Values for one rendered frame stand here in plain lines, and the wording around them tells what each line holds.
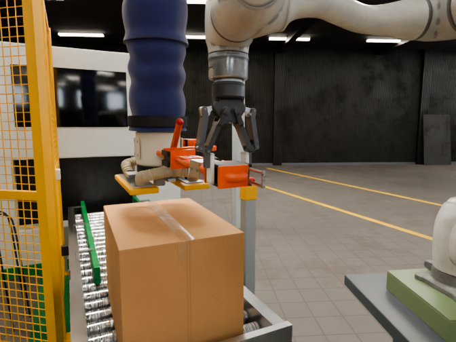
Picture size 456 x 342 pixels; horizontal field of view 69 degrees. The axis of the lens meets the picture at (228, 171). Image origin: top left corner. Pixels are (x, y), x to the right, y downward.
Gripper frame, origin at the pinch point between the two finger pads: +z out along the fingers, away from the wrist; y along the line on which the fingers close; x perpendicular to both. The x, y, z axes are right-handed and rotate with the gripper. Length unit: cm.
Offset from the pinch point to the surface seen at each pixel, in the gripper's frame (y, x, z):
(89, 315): 29, -67, 65
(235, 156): -157, -303, 25
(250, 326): -25, -32, 64
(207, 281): -4.7, -24.7, 38.9
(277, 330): -28, -18, 59
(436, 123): -1143, -671, -27
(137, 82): 10, -53, -26
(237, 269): -15.6, -24.4, 37.0
